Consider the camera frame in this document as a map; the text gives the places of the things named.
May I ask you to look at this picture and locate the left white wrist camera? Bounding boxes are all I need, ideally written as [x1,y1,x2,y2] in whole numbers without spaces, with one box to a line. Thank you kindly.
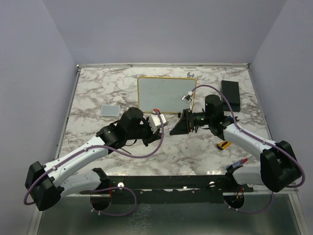
[148,109,167,132]

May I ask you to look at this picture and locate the small white grey eraser pad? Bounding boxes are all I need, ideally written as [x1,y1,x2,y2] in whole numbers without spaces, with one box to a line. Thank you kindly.
[100,105,120,117]

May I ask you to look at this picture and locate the blue handled pliers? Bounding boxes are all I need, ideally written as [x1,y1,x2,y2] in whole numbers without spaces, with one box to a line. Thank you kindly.
[226,116,240,122]

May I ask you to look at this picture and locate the silver wrench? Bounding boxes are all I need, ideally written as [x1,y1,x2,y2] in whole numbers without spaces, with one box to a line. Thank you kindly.
[187,72,194,78]

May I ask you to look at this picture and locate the yellow framed whiteboard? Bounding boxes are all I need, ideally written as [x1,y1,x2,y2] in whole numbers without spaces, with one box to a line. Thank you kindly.
[137,76,197,114]

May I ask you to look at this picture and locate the blue red marker pen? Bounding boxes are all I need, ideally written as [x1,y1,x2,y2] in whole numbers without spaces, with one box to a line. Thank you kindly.
[226,158,248,171]

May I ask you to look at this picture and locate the yellow black utility knife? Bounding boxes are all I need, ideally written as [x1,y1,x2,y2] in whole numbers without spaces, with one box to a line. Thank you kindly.
[216,141,231,150]

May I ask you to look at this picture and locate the aluminium table frame rail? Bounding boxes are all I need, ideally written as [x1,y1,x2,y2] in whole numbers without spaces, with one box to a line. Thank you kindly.
[29,64,308,235]

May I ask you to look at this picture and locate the black rectangular box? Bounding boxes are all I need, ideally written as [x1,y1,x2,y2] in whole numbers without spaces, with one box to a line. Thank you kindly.
[221,80,241,112]

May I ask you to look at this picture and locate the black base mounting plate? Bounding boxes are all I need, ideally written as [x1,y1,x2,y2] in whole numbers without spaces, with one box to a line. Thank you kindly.
[79,175,255,204]

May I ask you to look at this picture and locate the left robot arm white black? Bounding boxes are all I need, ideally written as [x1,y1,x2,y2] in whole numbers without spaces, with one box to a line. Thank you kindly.
[23,107,167,211]

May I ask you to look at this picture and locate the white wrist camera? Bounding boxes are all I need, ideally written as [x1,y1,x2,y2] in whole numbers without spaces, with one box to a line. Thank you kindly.
[148,109,167,132]
[181,91,194,103]

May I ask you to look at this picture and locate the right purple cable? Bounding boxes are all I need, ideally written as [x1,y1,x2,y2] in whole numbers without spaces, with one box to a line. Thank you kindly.
[187,84,306,213]

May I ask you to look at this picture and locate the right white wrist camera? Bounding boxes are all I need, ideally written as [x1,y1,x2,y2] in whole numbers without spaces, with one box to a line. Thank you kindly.
[181,91,194,103]

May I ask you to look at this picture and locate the purple cable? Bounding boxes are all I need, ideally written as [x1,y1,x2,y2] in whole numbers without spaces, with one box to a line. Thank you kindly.
[187,84,306,213]
[23,109,164,217]

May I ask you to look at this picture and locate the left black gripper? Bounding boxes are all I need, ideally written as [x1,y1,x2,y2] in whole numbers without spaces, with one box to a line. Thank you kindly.
[127,117,162,147]

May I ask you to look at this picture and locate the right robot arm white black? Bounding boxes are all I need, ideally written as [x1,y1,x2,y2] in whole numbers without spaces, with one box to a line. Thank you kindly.
[170,94,302,192]

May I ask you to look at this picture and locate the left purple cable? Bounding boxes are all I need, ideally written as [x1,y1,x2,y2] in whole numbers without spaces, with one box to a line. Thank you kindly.
[23,109,164,217]

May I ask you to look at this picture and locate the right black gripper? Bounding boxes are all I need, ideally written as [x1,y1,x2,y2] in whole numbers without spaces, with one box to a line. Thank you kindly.
[170,109,213,136]

